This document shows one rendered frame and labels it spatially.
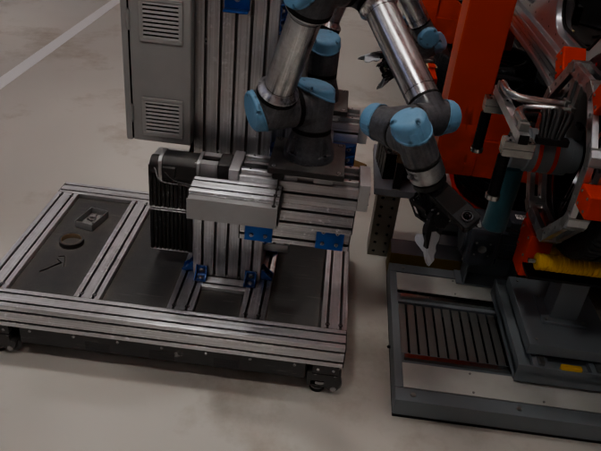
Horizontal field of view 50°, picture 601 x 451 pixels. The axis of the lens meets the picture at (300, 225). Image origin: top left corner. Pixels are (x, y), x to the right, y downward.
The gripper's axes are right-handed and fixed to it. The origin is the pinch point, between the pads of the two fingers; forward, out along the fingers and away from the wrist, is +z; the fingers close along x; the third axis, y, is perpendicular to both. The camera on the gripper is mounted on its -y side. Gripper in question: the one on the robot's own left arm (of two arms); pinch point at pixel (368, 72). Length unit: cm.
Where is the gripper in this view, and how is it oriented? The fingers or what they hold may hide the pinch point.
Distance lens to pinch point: 274.0
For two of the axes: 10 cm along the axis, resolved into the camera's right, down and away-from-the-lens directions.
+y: -3.5, 6.4, -6.8
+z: -7.6, 2.3, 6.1
